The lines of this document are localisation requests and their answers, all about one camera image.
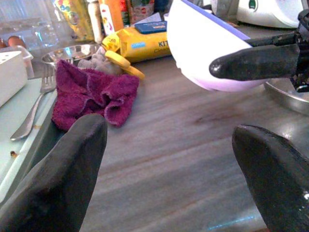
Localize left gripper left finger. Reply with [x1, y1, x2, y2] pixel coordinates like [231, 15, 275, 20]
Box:
[0, 114, 108, 232]

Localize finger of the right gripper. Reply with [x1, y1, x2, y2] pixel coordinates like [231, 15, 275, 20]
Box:
[246, 32, 299, 48]
[209, 44, 301, 80]

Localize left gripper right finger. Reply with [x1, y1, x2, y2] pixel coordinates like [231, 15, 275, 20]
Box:
[232, 124, 309, 232]

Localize lilac plastic bowl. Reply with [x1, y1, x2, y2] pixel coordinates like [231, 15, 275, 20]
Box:
[167, 0, 266, 92]

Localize white kitchen cooking machine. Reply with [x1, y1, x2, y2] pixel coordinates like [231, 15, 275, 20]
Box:
[236, 0, 308, 29]

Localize shallow steel plate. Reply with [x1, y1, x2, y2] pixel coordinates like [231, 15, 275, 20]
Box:
[263, 78, 309, 116]

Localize steel fork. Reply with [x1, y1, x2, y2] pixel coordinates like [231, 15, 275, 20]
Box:
[10, 65, 56, 142]

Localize pale green tray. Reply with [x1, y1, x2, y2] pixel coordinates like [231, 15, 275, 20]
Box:
[0, 77, 59, 204]

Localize maroon terry cloth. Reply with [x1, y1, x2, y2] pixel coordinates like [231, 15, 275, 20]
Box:
[51, 59, 140, 132]

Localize white plastic scoop box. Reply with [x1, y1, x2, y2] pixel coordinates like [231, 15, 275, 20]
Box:
[0, 50, 28, 107]

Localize yellow kitchen wipes pack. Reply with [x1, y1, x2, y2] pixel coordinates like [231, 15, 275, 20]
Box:
[102, 21, 175, 63]

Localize white paper sheet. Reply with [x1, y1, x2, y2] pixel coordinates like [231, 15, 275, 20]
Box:
[131, 12, 163, 26]

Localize grey crumpled wrapper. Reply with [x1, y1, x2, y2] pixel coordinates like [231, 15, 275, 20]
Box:
[77, 47, 123, 76]

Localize small steel bowl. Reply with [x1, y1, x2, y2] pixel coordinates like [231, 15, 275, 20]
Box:
[40, 43, 102, 71]

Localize green red food package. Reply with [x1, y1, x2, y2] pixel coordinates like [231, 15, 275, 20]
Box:
[120, 0, 155, 25]

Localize clear carton of eggs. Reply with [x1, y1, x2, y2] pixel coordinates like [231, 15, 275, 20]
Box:
[0, 35, 27, 49]

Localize orange sauce bottle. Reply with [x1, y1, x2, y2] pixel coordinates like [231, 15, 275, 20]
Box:
[98, 0, 125, 37]

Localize yellow printed snack bag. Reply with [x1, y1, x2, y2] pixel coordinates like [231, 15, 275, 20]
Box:
[53, 0, 95, 42]

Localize slim white bottle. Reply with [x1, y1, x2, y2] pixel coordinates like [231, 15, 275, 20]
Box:
[87, 0, 105, 44]

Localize yellow handled scissors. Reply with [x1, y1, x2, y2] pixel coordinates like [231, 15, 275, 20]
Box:
[105, 50, 145, 80]

